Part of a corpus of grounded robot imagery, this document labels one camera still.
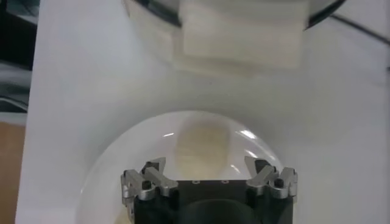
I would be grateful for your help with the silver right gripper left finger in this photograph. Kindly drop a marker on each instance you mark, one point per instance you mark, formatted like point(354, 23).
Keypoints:
point(158, 179)

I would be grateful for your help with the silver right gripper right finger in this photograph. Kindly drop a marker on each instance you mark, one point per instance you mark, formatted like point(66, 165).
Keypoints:
point(268, 179)

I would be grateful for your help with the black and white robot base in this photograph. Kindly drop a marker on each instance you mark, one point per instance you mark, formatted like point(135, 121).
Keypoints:
point(15, 36)

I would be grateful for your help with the steel steamer pot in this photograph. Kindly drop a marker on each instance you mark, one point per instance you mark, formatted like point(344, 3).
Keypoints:
point(243, 33)

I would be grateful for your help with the perforated steel steamer insert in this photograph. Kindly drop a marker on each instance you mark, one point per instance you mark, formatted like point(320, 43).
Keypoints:
point(321, 6)

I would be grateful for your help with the white round plate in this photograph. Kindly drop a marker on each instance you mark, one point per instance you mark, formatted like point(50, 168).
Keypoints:
point(146, 146)

